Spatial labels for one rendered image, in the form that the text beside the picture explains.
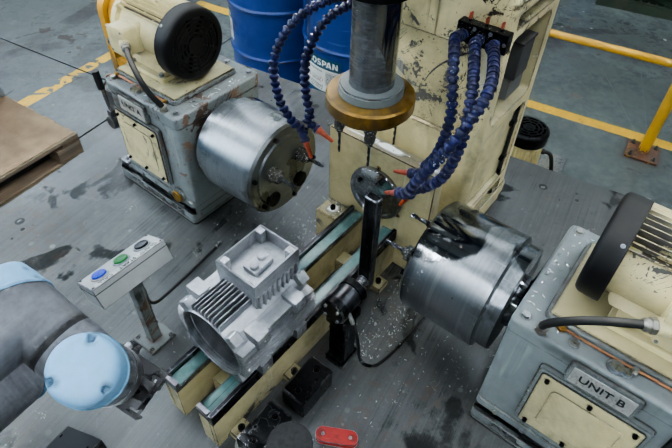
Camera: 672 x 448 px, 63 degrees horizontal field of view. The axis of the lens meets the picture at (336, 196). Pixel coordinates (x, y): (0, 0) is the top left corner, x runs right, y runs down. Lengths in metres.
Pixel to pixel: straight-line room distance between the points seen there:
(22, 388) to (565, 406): 0.92
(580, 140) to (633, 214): 2.59
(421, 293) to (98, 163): 1.16
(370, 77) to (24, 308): 0.68
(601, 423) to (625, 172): 2.43
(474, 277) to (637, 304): 0.27
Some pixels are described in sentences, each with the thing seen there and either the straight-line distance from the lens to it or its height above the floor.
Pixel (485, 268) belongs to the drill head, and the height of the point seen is 1.15.
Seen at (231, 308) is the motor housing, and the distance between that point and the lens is 1.01.
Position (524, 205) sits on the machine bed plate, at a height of 0.80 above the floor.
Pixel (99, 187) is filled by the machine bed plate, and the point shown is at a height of 0.80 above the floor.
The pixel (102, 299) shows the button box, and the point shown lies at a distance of 1.15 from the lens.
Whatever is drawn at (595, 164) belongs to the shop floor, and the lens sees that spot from 3.35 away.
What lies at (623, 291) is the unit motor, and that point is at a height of 1.26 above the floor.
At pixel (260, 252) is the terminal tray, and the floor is 1.13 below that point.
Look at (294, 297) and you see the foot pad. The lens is 1.05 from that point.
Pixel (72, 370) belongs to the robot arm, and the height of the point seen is 1.42.
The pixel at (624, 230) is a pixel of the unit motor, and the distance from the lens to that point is 0.90.
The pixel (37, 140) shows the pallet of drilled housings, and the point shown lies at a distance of 3.24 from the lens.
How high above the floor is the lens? 1.93
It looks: 44 degrees down
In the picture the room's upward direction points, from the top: 2 degrees clockwise
